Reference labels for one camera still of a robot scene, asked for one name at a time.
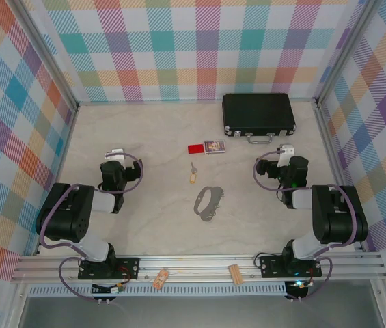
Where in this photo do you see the key with yellow tag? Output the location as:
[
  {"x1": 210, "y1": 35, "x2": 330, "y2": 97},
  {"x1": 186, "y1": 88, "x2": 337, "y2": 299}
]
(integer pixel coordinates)
[{"x1": 187, "y1": 161, "x2": 199, "y2": 186}]

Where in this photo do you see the black briefcase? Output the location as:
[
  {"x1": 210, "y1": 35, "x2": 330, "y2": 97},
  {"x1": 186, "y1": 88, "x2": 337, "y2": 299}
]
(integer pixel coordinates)
[{"x1": 221, "y1": 92, "x2": 297, "y2": 145}]

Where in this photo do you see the playing card box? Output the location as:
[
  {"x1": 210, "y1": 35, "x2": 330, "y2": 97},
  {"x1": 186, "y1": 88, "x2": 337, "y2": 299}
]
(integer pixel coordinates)
[{"x1": 203, "y1": 139, "x2": 227, "y2": 156}]

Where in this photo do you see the small wooden mousetrap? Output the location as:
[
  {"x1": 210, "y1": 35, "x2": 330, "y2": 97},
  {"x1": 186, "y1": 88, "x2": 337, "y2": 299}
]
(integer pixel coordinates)
[{"x1": 153, "y1": 269, "x2": 170, "y2": 290}]

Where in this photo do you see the yellow power connector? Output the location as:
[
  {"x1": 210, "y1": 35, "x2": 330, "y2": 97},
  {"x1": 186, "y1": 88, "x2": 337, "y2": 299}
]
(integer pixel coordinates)
[{"x1": 92, "y1": 282, "x2": 126, "y2": 295}]

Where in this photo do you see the small wooden block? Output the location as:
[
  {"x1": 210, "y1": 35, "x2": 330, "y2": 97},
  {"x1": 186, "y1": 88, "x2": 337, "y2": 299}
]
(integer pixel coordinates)
[{"x1": 228, "y1": 264, "x2": 244, "y2": 285}]

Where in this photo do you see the grey metal sheet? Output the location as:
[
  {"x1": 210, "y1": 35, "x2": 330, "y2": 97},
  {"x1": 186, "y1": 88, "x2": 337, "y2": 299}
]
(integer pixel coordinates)
[{"x1": 18, "y1": 295, "x2": 385, "y2": 328}]

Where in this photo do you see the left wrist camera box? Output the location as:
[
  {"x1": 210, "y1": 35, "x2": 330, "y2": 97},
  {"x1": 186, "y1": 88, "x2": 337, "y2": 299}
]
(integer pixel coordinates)
[{"x1": 105, "y1": 148, "x2": 128, "y2": 162}]

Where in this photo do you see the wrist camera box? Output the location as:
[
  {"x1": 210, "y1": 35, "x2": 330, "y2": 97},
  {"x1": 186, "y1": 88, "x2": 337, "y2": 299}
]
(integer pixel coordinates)
[
  {"x1": 277, "y1": 143, "x2": 297, "y2": 167},
  {"x1": 105, "y1": 148, "x2": 128, "y2": 162}
]

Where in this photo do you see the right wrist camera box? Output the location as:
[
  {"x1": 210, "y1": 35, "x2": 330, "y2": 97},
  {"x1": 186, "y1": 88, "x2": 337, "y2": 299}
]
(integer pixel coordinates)
[{"x1": 277, "y1": 143, "x2": 297, "y2": 167}]

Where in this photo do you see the aluminium side rail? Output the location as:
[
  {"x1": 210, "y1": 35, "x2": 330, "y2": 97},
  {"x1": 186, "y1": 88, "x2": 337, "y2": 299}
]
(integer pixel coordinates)
[
  {"x1": 34, "y1": 102, "x2": 80, "y2": 257},
  {"x1": 314, "y1": 102, "x2": 366, "y2": 252}
]

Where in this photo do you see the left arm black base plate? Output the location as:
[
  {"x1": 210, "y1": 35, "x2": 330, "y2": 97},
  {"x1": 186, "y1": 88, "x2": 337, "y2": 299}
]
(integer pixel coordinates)
[{"x1": 77, "y1": 256, "x2": 141, "y2": 281}]

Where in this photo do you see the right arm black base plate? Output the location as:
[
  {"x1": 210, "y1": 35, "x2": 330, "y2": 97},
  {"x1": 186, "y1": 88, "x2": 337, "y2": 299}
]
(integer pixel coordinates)
[{"x1": 259, "y1": 254, "x2": 323, "y2": 279}]

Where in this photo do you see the black round cable mount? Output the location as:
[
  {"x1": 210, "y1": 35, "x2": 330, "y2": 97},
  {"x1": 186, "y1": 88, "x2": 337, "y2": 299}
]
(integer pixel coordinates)
[
  {"x1": 285, "y1": 279, "x2": 312, "y2": 303},
  {"x1": 92, "y1": 292, "x2": 118, "y2": 305}
]

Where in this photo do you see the aluminium mounting rail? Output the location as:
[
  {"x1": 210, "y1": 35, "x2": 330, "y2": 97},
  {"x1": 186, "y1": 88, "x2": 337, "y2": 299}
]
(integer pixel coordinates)
[{"x1": 10, "y1": 252, "x2": 386, "y2": 284}]

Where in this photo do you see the aluminium frame post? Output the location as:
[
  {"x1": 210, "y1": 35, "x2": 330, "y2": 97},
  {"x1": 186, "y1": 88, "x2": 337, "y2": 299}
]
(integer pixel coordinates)
[
  {"x1": 8, "y1": 0, "x2": 79, "y2": 112},
  {"x1": 315, "y1": 0, "x2": 381, "y2": 109}
]

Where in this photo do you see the white slotted cable duct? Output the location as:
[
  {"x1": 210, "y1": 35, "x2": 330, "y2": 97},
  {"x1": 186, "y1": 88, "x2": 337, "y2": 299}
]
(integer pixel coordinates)
[{"x1": 28, "y1": 282, "x2": 288, "y2": 297}]

